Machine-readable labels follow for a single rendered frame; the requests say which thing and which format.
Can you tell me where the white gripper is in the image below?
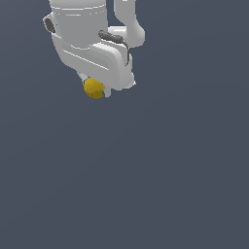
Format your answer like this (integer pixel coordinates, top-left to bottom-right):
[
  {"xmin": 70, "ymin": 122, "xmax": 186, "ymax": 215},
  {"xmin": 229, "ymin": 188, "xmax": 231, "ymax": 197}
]
[{"xmin": 52, "ymin": 33, "xmax": 137, "ymax": 99}]

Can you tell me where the yellow round object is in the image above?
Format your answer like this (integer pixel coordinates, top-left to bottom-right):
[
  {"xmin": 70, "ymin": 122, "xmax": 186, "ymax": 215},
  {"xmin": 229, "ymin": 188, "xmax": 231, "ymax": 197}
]
[{"xmin": 83, "ymin": 77, "xmax": 106, "ymax": 99}]

